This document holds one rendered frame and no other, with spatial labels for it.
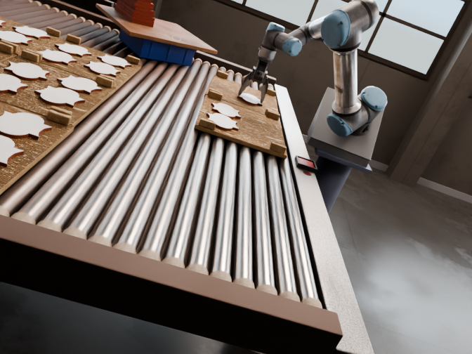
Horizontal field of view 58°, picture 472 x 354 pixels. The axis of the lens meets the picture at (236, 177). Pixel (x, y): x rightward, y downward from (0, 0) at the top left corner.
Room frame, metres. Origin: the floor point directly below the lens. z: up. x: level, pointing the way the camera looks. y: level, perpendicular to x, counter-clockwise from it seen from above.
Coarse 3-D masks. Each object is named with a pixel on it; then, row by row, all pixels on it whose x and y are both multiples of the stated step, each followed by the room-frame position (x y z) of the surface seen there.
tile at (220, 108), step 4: (212, 104) 1.70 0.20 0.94; (216, 104) 1.71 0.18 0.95; (220, 104) 1.73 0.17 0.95; (224, 104) 1.75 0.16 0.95; (212, 108) 1.64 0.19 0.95; (216, 108) 1.65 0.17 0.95; (220, 108) 1.67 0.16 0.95; (224, 108) 1.69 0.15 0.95; (228, 108) 1.71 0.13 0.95; (232, 108) 1.74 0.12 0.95; (220, 112) 1.62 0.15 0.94; (224, 112) 1.64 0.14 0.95; (228, 112) 1.66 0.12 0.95; (232, 112) 1.68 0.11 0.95; (236, 112) 1.70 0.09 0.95; (228, 116) 1.62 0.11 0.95; (232, 116) 1.64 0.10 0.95; (236, 116) 1.66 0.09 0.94
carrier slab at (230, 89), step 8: (216, 80) 2.14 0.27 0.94; (224, 80) 2.20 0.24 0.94; (208, 88) 1.93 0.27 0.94; (216, 88) 1.98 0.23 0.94; (224, 88) 2.03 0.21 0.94; (232, 88) 2.09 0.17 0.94; (248, 88) 2.21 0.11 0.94; (224, 96) 1.90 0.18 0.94; (232, 96) 1.96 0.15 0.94; (256, 96) 2.12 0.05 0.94; (272, 96) 2.25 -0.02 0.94; (240, 104) 1.88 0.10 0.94; (248, 104) 1.93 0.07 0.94; (264, 104) 2.04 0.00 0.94; (272, 104) 2.09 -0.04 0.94; (264, 112) 1.89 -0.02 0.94
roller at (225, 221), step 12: (228, 144) 1.42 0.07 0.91; (228, 156) 1.31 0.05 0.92; (228, 168) 1.21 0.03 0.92; (228, 180) 1.13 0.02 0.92; (228, 192) 1.05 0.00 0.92; (228, 204) 0.99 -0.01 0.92; (228, 216) 0.93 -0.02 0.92; (216, 228) 0.88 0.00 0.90; (228, 228) 0.88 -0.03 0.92; (216, 240) 0.83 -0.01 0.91; (228, 240) 0.83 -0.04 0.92; (216, 252) 0.78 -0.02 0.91; (228, 252) 0.79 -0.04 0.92; (216, 264) 0.73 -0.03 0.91; (228, 264) 0.75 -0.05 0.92; (216, 276) 0.69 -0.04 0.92; (228, 276) 0.70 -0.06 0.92
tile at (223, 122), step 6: (210, 114) 1.55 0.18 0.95; (216, 114) 1.58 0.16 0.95; (222, 114) 1.60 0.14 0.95; (210, 120) 1.49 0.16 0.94; (216, 120) 1.51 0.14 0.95; (222, 120) 1.54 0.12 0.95; (228, 120) 1.57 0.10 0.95; (216, 126) 1.47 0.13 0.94; (222, 126) 1.47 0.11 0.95; (228, 126) 1.50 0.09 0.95; (234, 126) 1.52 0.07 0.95
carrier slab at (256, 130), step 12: (204, 108) 1.63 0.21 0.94; (240, 108) 1.82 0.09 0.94; (240, 120) 1.66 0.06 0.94; (252, 120) 1.71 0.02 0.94; (264, 120) 1.78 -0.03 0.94; (276, 120) 1.85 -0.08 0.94; (216, 132) 1.43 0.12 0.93; (228, 132) 1.47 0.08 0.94; (240, 132) 1.52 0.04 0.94; (252, 132) 1.57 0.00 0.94; (264, 132) 1.62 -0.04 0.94; (276, 132) 1.68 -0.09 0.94; (252, 144) 1.45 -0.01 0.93; (264, 144) 1.49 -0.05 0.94
